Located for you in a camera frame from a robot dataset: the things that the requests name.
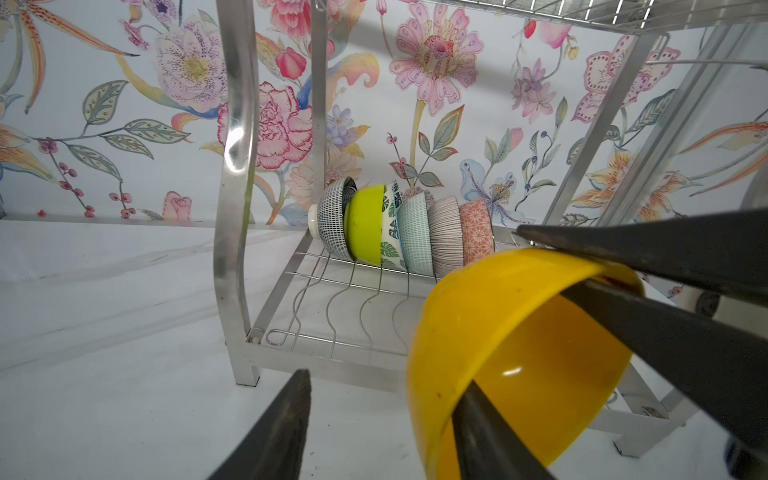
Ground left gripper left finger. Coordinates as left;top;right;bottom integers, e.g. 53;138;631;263
210;369;312;480

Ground purple striped glass bowl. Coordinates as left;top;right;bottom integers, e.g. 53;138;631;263
428;196;464;278

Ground black white patterned bowl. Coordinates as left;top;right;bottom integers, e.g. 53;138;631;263
307;177;357;261

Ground speckled dark patterned bowl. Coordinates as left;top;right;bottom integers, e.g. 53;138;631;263
459;199;495;265

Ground yellow plastic bowl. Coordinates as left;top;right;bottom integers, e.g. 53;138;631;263
406;248;644;479

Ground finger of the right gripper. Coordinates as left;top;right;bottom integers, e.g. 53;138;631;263
517;208;767;306
561;280;767;450

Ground lime green plastic bowl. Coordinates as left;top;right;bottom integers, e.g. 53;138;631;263
345;184;385;266

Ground silver two-tier dish rack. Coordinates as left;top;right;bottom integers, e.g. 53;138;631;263
212;0;768;459

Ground green leaf pattern bowl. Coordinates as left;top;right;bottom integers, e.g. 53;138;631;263
380;181;407;271

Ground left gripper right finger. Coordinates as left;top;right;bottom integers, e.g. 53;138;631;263
452;381;554;480

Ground pale green glass bowl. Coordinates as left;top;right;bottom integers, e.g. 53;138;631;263
397;193;434;276

